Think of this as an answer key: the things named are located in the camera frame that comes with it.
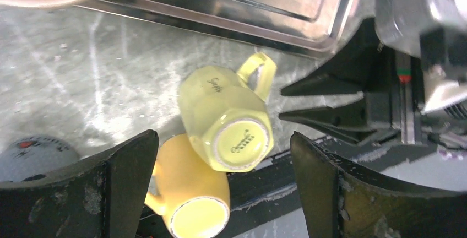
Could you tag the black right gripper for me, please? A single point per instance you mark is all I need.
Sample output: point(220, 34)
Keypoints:
point(429, 42)

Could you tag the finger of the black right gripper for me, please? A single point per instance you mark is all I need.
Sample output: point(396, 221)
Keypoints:
point(356, 123)

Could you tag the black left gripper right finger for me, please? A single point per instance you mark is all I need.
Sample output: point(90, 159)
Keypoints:
point(341, 198)

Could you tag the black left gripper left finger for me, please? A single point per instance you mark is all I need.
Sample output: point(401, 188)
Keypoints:
point(99, 196)

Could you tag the yellow mug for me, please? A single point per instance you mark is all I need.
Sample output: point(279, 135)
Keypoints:
point(191, 197)

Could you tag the grey blue mug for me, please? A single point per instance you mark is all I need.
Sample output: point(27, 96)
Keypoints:
point(35, 156)

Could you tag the lime green faceted mug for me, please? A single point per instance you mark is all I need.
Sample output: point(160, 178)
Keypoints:
point(225, 115)

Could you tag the steel serving tray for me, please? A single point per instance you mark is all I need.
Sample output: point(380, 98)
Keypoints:
point(310, 28)

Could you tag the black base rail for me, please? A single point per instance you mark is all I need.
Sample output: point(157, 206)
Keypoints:
point(270, 191)

